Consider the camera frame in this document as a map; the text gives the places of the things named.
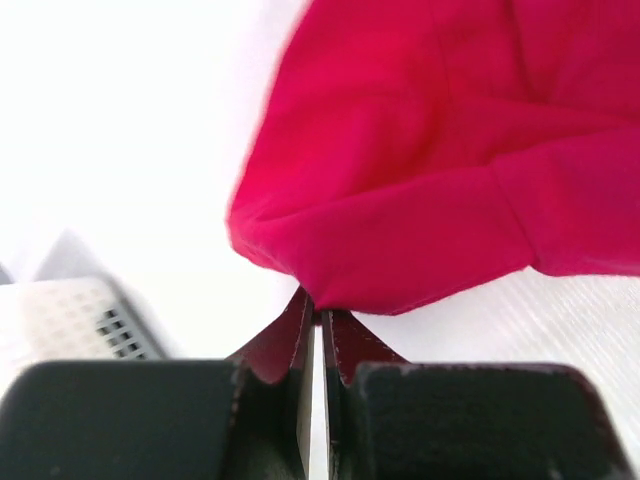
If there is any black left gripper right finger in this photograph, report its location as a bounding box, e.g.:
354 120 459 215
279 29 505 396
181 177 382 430
321 310 632 479

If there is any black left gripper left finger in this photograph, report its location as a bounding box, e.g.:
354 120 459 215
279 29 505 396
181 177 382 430
1 290 314 479

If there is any white plastic laundry basket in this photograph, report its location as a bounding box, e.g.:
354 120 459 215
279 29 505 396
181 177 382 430
1 231 169 368

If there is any magenta t-shirt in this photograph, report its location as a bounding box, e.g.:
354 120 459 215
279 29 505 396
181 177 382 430
227 1 639 315

